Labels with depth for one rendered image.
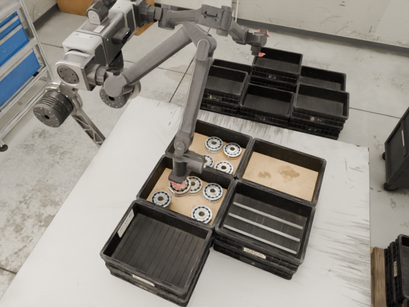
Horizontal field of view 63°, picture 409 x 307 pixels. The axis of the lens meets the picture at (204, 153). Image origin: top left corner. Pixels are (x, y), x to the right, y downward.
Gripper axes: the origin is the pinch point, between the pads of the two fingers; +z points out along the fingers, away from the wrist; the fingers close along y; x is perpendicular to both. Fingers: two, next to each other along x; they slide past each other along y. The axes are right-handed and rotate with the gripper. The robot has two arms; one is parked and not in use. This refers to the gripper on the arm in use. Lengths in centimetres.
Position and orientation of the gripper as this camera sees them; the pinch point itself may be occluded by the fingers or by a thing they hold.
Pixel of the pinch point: (179, 182)
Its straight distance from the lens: 149.8
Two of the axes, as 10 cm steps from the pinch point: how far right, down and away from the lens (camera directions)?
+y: 4.0, -7.2, 5.7
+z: -0.6, 6.0, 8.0
